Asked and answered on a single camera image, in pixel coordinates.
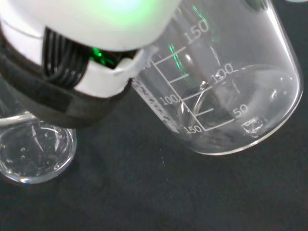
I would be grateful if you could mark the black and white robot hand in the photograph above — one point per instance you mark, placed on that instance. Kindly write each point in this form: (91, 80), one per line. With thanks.
(79, 29)

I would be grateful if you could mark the black bench cloth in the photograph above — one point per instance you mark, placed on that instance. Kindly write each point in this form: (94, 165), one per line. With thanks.
(154, 192)

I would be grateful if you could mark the small clear glass beaker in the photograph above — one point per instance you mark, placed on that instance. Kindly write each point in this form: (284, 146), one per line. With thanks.
(36, 149)

